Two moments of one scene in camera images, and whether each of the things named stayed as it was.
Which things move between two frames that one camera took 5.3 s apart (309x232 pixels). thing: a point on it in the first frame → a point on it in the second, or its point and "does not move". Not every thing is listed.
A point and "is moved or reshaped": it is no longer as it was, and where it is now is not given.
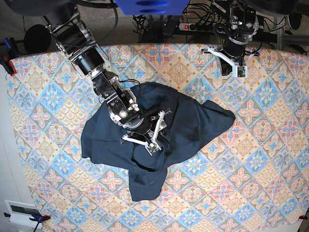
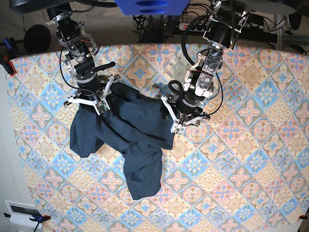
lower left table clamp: x=36 y=218 does not move
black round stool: x=37 y=38 does not move
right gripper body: x=226 y=68 → x=184 y=114
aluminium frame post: x=283 y=39 does not move
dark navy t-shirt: x=191 y=121 is moved or reshaped
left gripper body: x=147 y=131 → x=96 y=89
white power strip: x=201 y=27 does not move
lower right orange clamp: x=303 y=217 does not move
